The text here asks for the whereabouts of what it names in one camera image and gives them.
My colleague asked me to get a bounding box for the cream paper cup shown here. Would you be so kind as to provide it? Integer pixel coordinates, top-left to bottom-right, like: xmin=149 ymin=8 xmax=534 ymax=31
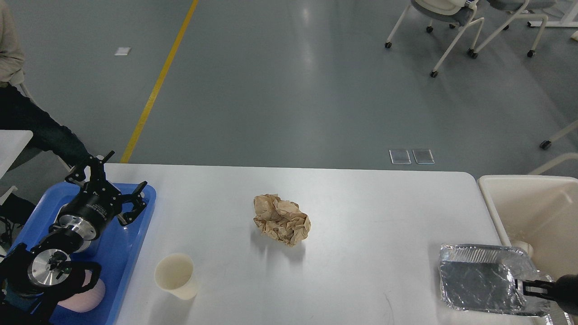
xmin=154 ymin=253 xmax=199 ymax=300

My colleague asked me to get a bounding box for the blue plastic tray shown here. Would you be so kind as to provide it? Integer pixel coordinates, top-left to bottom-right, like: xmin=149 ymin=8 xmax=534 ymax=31
xmin=13 ymin=182 xmax=157 ymax=325

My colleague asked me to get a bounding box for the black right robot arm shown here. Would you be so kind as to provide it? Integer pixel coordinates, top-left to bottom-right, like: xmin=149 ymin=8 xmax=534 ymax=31
xmin=515 ymin=275 xmax=578 ymax=316

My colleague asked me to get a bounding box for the left floor socket plate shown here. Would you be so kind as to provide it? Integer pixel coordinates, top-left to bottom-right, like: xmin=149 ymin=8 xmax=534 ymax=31
xmin=389 ymin=149 xmax=412 ymax=165

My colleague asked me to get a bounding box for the right floor socket plate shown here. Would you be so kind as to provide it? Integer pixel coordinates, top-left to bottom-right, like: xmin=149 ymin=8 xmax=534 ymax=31
xmin=412 ymin=149 xmax=435 ymax=164

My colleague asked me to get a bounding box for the crumpled brown paper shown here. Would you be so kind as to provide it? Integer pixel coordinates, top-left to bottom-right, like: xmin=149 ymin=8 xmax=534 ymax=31
xmin=253 ymin=194 xmax=311 ymax=247

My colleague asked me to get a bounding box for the floor socket plate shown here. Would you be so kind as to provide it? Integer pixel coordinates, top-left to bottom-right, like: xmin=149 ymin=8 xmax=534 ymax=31
xmin=389 ymin=149 xmax=412 ymax=165
xmin=412 ymin=149 xmax=435 ymax=164

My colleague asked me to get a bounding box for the aluminium foil tray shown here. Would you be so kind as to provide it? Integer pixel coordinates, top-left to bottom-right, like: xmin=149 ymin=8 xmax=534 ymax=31
xmin=439 ymin=243 xmax=551 ymax=317

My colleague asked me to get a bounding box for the person in beige sweater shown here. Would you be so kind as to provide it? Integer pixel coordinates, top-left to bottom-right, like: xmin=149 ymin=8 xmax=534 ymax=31
xmin=0 ymin=0 xmax=90 ymax=168

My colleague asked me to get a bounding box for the white side table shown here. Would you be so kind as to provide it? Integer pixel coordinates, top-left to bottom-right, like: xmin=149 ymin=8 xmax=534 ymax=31
xmin=0 ymin=130 xmax=33 ymax=178

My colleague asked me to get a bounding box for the white grey office chair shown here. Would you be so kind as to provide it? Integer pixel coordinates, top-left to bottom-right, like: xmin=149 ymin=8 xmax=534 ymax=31
xmin=385 ymin=0 xmax=485 ymax=78

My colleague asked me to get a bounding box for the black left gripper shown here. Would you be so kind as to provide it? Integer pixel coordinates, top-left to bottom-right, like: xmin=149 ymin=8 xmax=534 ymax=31
xmin=56 ymin=151 xmax=147 ymax=241

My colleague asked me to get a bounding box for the pink plastic mug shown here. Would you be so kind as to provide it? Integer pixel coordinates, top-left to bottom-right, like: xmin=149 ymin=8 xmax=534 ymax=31
xmin=57 ymin=279 xmax=106 ymax=313

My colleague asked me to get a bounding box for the beige plastic bin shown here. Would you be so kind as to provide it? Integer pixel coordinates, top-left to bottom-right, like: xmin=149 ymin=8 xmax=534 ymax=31
xmin=477 ymin=175 xmax=578 ymax=280

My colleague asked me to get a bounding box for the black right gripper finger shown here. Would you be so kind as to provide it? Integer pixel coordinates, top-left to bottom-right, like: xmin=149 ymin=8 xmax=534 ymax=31
xmin=515 ymin=279 xmax=556 ymax=300

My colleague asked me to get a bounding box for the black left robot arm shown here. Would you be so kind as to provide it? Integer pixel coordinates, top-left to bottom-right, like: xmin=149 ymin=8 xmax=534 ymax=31
xmin=1 ymin=151 xmax=147 ymax=325

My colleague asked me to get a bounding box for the white chair leg right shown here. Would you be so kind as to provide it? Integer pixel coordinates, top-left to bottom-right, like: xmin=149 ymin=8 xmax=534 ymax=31
xmin=528 ymin=119 xmax=578 ymax=176

